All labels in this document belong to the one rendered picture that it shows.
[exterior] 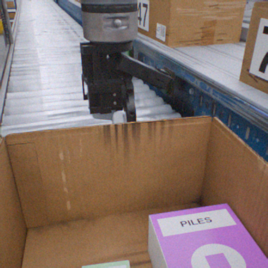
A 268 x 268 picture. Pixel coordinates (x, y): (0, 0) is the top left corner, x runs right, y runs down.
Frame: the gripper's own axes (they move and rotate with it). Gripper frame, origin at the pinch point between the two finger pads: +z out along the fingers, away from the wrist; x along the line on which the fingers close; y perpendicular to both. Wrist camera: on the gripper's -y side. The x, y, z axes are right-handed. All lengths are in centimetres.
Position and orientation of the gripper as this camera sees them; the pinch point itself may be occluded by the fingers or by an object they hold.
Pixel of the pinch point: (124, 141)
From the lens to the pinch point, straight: 58.4
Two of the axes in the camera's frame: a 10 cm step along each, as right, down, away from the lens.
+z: 0.0, 8.8, 4.8
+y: -9.5, 1.5, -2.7
